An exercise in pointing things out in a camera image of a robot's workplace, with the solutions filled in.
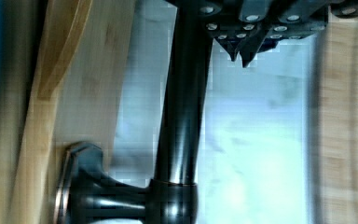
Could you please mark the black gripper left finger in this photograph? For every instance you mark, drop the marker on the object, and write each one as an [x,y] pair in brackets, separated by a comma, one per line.
[220,19]

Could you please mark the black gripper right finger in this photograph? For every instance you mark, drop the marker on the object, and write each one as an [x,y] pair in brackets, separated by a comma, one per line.
[276,20]

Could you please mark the bamboo cutting board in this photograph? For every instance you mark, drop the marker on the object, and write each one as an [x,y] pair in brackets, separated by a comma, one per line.
[339,124]

